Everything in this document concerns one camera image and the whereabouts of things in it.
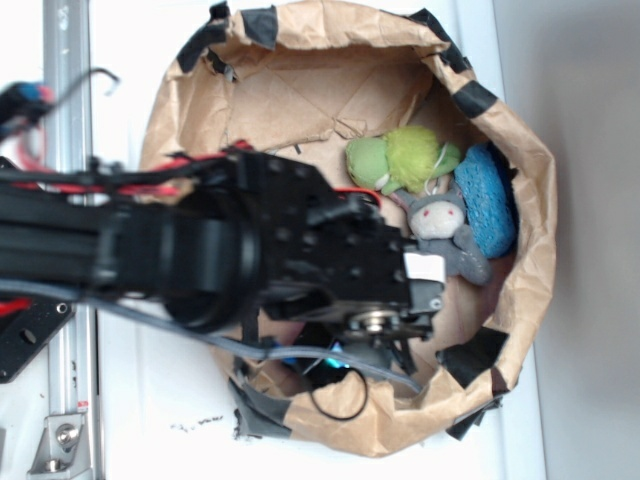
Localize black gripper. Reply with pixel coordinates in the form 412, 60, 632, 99
259, 239, 447, 376

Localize black box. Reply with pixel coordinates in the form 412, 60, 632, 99
282, 323, 349, 390

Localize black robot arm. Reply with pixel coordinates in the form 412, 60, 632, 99
1, 147, 446, 383

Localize grey plush mouse toy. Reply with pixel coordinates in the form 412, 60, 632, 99
393, 181, 492, 286

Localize green plush toy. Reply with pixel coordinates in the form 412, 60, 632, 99
345, 125, 462, 196

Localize blue sponge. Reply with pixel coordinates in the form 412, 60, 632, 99
454, 142, 518, 259

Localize brown paper bag bin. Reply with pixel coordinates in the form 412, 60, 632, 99
140, 1, 557, 458

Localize thin black cable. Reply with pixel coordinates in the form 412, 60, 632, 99
308, 367, 369, 422

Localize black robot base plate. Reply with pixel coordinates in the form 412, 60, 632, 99
0, 155, 76, 385

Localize metal corner bracket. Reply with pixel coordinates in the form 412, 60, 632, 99
26, 413, 91, 479

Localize aluminium rail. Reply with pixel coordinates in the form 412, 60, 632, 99
42, 1, 104, 479

